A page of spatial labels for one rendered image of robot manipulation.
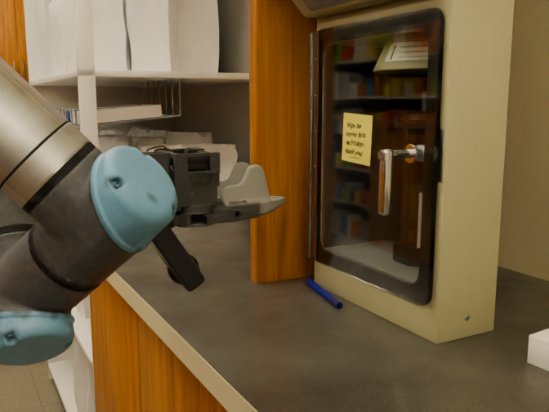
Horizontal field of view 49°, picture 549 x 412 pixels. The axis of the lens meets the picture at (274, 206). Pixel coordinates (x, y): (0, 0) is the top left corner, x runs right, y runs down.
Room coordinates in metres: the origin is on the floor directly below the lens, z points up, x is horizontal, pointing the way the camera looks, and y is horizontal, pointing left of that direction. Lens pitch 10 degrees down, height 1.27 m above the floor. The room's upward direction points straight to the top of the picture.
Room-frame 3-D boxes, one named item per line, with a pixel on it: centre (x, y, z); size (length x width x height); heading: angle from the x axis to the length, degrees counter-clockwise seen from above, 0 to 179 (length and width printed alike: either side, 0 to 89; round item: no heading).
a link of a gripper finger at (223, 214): (0.68, 0.06, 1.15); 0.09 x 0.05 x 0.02; 118
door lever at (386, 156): (0.82, -0.16, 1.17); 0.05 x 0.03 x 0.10; 118
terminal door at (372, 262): (0.93, -0.14, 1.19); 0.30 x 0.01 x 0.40; 28
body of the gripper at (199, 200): (0.67, 0.12, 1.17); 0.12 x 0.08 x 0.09; 118
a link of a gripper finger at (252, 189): (0.70, 0.02, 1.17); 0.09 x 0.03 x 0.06; 118
